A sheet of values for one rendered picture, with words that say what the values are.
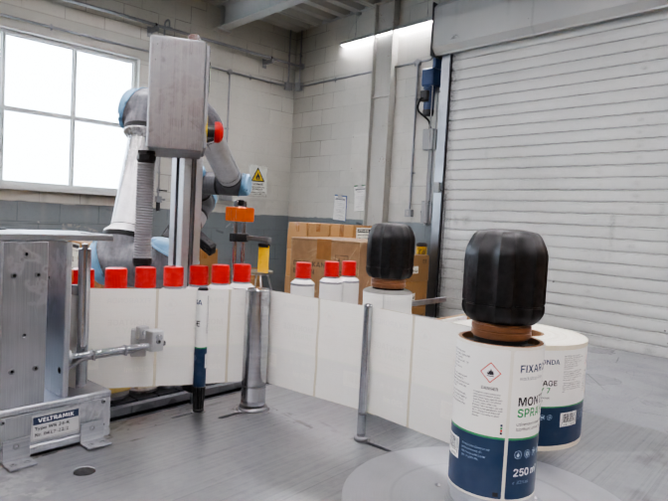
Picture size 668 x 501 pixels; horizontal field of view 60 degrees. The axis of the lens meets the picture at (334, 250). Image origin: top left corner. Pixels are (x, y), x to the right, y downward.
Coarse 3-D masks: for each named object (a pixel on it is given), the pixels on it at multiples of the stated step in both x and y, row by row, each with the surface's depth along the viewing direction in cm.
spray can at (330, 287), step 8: (328, 264) 129; (336, 264) 129; (328, 272) 129; (336, 272) 129; (320, 280) 130; (328, 280) 128; (336, 280) 129; (320, 288) 130; (328, 288) 128; (336, 288) 128; (320, 296) 129; (328, 296) 128; (336, 296) 129
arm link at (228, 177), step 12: (216, 120) 156; (216, 144) 163; (216, 156) 167; (228, 156) 171; (216, 168) 174; (228, 168) 175; (216, 180) 187; (228, 180) 180; (240, 180) 185; (216, 192) 188; (228, 192) 187; (240, 192) 187
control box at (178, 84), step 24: (168, 48) 98; (192, 48) 99; (168, 72) 98; (192, 72) 99; (168, 96) 98; (192, 96) 99; (168, 120) 99; (192, 120) 100; (168, 144) 99; (192, 144) 100
